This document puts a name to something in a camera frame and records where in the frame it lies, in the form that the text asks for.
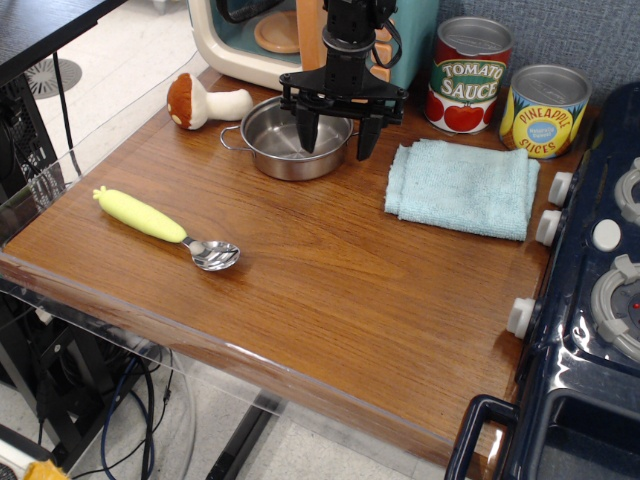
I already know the dark blue toy stove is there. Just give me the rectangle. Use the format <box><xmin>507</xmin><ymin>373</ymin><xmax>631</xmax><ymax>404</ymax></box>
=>
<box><xmin>446</xmin><ymin>83</ymin><xmax>639</xmax><ymax>479</ymax></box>

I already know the blue floor cable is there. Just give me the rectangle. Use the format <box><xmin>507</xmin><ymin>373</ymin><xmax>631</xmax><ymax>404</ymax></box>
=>
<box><xmin>99</xmin><ymin>357</ymin><xmax>156</xmax><ymax>480</ymax></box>

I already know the black table leg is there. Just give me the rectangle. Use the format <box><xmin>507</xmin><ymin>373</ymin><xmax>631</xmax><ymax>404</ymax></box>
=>
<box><xmin>205</xmin><ymin>406</ymin><xmax>272</xmax><ymax>480</ymax></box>

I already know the black side desk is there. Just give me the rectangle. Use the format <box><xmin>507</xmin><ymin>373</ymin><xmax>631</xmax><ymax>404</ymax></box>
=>
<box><xmin>1</xmin><ymin>0</ymin><xmax>124</xmax><ymax>86</ymax></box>

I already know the pineapple slices can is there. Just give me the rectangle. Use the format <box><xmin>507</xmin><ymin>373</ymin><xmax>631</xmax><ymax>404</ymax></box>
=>
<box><xmin>499</xmin><ymin>64</ymin><xmax>592</xmax><ymax>159</ymax></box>

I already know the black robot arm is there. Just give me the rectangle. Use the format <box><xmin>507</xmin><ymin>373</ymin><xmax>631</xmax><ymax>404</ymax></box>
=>
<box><xmin>280</xmin><ymin>1</ymin><xmax>408</xmax><ymax>160</ymax></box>

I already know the light blue folded cloth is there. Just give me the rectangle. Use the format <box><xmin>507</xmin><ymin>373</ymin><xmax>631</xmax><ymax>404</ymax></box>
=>
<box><xmin>384</xmin><ymin>139</ymin><xmax>540</xmax><ymax>241</ymax></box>

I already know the toy microwave oven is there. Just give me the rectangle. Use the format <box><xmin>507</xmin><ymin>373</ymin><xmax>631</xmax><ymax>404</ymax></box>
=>
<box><xmin>188</xmin><ymin>1</ymin><xmax>439</xmax><ymax>90</ymax></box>

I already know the tomato sauce can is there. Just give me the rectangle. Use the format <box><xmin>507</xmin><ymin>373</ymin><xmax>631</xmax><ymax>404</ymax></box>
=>
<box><xmin>425</xmin><ymin>16</ymin><xmax>514</xmax><ymax>134</ymax></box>

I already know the small steel pan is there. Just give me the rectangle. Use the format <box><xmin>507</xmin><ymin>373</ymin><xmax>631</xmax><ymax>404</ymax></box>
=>
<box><xmin>220</xmin><ymin>97</ymin><xmax>355</xmax><ymax>181</ymax></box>

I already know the plush mushroom toy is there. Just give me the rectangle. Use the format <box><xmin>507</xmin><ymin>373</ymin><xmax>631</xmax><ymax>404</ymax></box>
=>
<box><xmin>166</xmin><ymin>73</ymin><xmax>254</xmax><ymax>130</ymax></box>

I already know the yellow handled spoon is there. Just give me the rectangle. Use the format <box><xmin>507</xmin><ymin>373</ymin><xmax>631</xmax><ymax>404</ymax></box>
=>
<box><xmin>92</xmin><ymin>186</ymin><xmax>241</xmax><ymax>271</ymax></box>

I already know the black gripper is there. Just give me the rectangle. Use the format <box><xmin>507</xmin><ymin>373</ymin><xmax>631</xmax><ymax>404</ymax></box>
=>
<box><xmin>280</xmin><ymin>39</ymin><xmax>407</xmax><ymax>161</ymax></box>

